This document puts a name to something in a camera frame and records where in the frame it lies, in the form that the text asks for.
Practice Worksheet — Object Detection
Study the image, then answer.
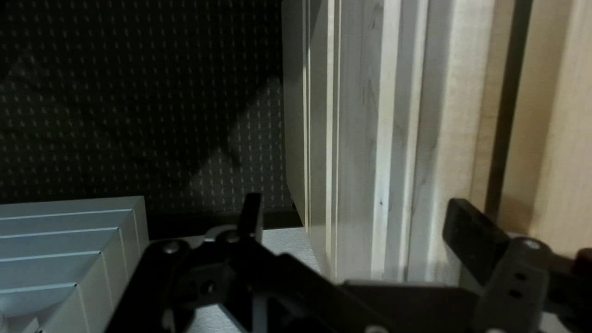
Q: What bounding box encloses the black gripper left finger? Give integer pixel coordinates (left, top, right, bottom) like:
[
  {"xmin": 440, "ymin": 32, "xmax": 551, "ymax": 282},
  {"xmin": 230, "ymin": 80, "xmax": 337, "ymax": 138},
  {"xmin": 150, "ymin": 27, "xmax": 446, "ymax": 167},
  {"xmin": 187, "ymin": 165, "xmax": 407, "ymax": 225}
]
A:
[{"xmin": 235, "ymin": 191, "xmax": 267, "ymax": 245}]

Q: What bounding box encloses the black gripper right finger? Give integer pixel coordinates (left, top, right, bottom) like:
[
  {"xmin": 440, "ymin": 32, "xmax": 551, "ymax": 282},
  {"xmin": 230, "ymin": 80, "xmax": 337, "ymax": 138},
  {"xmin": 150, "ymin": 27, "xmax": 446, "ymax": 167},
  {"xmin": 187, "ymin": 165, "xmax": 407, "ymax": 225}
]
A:
[{"xmin": 440, "ymin": 197, "xmax": 514, "ymax": 289}]

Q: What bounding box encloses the light wooden drawer cabinet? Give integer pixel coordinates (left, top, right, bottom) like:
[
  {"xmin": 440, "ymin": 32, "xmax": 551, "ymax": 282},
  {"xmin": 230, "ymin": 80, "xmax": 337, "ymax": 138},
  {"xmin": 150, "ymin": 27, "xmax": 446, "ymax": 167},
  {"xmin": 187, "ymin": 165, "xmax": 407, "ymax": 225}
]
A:
[{"xmin": 281, "ymin": 0, "xmax": 592, "ymax": 262}]

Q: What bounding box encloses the white wall heater unit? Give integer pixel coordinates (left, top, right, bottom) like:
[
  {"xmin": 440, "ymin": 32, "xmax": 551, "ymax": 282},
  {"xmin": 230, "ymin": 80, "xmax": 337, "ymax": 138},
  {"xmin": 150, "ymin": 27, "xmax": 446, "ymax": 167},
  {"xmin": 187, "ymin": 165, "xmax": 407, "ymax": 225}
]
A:
[{"xmin": 0, "ymin": 195, "xmax": 152, "ymax": 333}]

